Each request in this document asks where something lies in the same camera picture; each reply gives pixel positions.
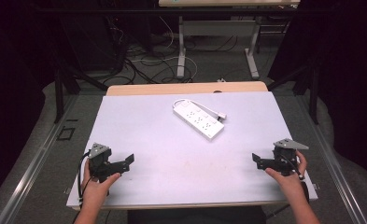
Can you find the person's right hand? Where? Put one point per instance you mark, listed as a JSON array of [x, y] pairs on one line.
[[288, 182]]

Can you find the white power strip plug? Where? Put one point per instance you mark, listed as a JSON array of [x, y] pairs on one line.
[[222, 116]]

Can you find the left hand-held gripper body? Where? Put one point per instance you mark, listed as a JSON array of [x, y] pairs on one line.
[[101, 166]]

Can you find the metal floor rail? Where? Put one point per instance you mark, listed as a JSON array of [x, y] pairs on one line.
[[333, 168], [31, 168]]

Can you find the black metal stand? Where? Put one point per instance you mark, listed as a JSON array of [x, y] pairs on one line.
[[313, 93], [59, 93]]

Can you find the person's left hand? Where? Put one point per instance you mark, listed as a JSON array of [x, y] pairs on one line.
[[95, 189]]

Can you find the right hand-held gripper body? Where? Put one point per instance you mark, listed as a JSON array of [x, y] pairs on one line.
[[284, 157]]

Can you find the white power strip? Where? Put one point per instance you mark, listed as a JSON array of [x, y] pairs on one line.
[[200, 122]]

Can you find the black floor socket frame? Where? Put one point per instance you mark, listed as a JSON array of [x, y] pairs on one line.
[[66, 133]]

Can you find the white-legged desk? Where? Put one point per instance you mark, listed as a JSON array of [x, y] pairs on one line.
[[217, 28]]

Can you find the wooden table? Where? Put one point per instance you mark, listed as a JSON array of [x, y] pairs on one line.
[[172, 88]]

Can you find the white table board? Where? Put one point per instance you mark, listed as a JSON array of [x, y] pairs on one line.
[[159, 149]]

